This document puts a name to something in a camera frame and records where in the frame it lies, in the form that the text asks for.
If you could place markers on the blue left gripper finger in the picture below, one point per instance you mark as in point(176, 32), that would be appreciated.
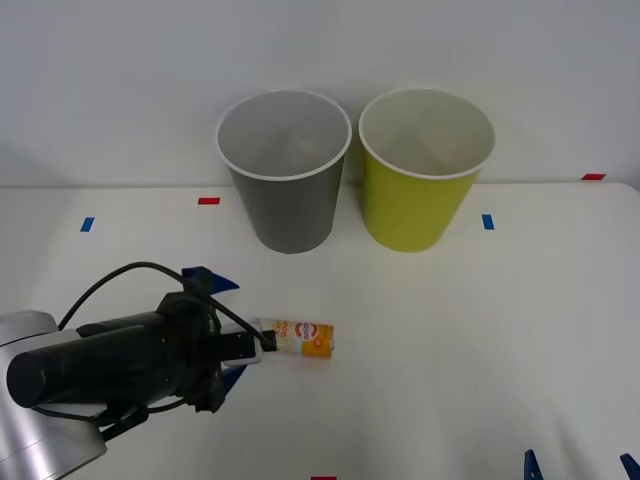
point(232, 375)
point(210, 281)

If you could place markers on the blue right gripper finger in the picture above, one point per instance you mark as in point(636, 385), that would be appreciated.
point(632, 470)
point(532, 467)

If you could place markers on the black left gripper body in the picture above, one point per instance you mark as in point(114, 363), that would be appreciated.
point(187, 345)

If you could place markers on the orange and white drink can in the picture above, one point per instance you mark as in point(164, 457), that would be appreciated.
point(315, 340)

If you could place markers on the silver and black left arm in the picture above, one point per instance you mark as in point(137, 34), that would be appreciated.
point(75, 365)

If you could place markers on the grey plastic bin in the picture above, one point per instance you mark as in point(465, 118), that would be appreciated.
point(292, 210)

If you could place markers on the yellow-green plastic bin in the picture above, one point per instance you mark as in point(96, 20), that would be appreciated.
point(415, 210)

